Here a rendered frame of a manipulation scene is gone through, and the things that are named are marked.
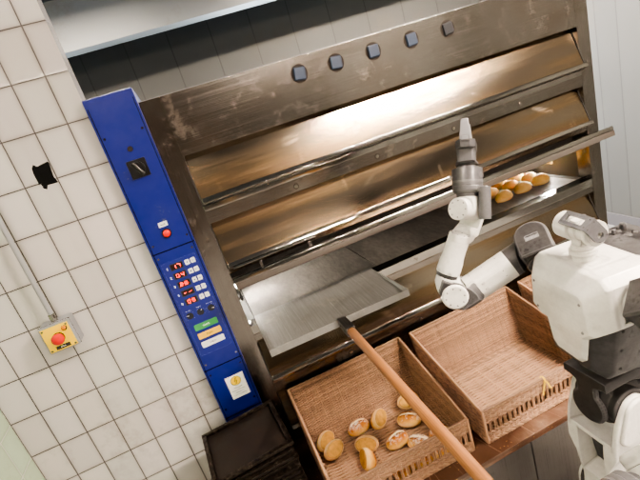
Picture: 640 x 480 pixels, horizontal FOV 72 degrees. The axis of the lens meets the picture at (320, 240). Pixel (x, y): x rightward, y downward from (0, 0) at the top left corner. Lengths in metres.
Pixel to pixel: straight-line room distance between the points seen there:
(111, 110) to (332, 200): 0.85
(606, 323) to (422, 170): 1.02
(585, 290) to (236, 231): 1.16
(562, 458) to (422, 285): 0.86
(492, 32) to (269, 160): 1.09
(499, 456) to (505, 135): 1.32
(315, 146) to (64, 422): 1.39
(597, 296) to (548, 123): 1.31
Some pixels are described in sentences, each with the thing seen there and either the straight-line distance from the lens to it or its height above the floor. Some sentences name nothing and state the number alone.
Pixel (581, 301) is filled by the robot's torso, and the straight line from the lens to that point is 1.18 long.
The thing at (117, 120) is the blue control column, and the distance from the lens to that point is 1.64.
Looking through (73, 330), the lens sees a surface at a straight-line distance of 1.75.
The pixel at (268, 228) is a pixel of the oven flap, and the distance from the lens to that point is 1.73.
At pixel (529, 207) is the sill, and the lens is 2.33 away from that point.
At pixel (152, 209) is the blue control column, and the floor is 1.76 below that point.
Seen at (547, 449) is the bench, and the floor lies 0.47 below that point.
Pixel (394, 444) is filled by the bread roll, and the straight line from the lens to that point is 1.93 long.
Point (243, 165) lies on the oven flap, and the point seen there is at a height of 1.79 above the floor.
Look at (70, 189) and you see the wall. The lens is 1.70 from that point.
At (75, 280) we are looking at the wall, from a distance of 1.76.
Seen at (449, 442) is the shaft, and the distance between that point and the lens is 1.07.
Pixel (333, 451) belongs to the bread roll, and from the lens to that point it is 1.97.
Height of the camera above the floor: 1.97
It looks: 18 degrees down
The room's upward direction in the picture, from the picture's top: 18 degrees counter-clockwise
